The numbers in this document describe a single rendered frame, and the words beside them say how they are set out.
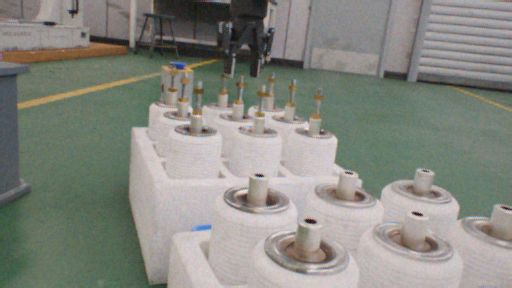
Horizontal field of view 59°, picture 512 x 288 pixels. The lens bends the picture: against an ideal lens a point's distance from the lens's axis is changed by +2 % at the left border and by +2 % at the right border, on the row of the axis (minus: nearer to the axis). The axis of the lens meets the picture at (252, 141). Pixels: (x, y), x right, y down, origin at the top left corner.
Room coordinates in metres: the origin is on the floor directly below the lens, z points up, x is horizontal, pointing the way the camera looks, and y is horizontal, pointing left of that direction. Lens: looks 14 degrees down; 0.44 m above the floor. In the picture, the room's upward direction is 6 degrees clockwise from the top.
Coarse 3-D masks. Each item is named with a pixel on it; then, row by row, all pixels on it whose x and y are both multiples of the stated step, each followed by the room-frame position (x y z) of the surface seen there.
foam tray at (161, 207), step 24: (144, 144) 0.88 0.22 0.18; (144, 168) 0.78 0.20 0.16; (336, 168) 0.86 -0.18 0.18; (144, 192) 0.77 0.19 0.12; (168, 192) 0.67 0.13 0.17; (192, 192) 0.68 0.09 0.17; (216, 192) 0.70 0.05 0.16; (288, 192) 0.75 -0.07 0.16; (144, 216) 0.75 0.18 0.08; (168, 216) 0.67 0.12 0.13; (192, 216) 0.68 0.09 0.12; (144, 240) 0.74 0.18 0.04; (168, 240) 0.67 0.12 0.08; (168, 264) 0.67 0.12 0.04
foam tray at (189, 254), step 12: (180, 240) 0.49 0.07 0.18; (192, 240) 0.49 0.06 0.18; (204, 240) 0.50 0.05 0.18; (180, 252) 0.46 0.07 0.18; (192, 252) 0.46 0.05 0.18; (204, 252) 0.50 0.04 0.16; (180, 264) 0.45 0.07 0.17; (192, 264) 0.44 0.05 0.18; (204, 264) 0.44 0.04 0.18; (168, 276) 0.50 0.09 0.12; (180, 276) 0.45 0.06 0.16; (192, 276) 0.41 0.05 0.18; (204, 276) 0.42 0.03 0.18
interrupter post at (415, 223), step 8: (408, 216) 0.40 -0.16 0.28; (416, 216) 0.40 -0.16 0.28; (424, 216) 0.40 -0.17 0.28; (408, 224) 0.40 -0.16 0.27; (416, 224) 0.39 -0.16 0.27; (424, 224) 0.39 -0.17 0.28; (408, 232) 0.40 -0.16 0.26; (416, 232) 0.39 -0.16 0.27; (424, 232) 0.40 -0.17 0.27; (400, 240) 0.40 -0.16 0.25; (408, 240) 0.40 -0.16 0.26; (416, 240) 0.39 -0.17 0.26; (424, 240) 0.40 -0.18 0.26
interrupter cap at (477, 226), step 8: (472, 216) 0.48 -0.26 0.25; (480, 216) 0.49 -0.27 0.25; (464, 224) 0.46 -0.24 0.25; (472, 224) 0.46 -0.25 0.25; (480, 224) 0.47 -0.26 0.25; (488, 224) 0.47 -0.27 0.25; (472, 232) 0.44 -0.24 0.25; (480, 232) 0.44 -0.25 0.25; (480, 240) 0.43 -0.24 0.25; (488, 240) 0.42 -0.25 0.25; (496, 240) 0.43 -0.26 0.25; (504, 240) 0.43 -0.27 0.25; (504, 248) 0.42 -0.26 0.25
